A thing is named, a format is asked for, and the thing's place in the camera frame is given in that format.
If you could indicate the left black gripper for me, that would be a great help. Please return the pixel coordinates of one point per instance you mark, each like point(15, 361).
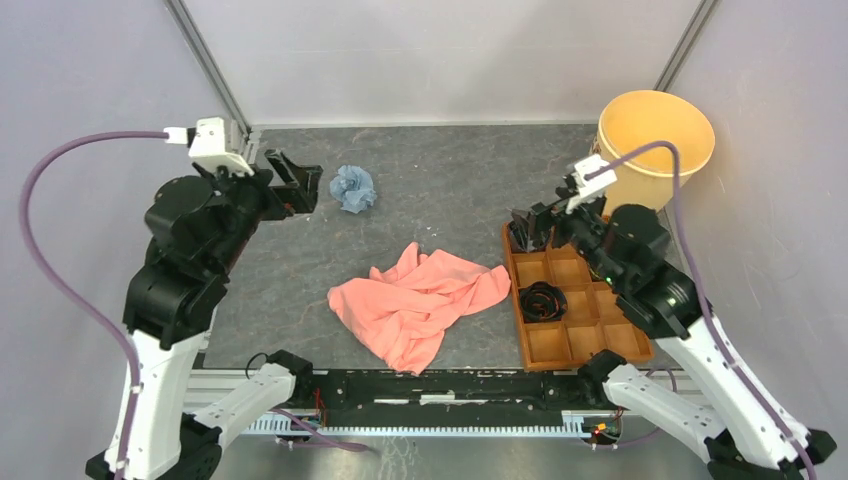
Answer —
point(300, 195)

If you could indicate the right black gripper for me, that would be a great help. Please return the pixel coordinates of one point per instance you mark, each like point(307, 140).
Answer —
point(559, 220)

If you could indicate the blue plastic trash bag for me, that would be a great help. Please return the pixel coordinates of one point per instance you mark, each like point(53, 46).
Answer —
point(353, 188)

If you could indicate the yellow trash bin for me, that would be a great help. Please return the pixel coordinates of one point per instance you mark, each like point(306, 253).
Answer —
point(634, 119)

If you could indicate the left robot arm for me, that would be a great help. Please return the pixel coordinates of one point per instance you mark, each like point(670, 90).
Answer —
point(200, 225)

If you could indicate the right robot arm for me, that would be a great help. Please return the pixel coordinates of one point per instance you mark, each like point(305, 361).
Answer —
point(742, 432)

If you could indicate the orange compartment tray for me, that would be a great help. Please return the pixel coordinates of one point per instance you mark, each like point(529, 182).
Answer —
point(591, 322)

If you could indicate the pink cloth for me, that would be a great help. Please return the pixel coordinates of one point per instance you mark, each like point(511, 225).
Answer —
point(401, 314)

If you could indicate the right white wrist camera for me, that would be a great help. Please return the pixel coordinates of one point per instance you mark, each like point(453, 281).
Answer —
point(588, 181)

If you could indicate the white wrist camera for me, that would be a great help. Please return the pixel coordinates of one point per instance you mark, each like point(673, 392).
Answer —
point(213, 143)
point(588, 181)

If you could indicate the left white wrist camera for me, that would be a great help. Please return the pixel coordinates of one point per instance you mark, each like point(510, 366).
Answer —
point(213, 143)

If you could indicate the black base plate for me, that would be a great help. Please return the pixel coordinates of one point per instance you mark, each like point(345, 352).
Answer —
point(445, 398)

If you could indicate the aluminium frame rail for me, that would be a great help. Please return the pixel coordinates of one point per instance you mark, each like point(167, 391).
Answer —
point(286, 424)

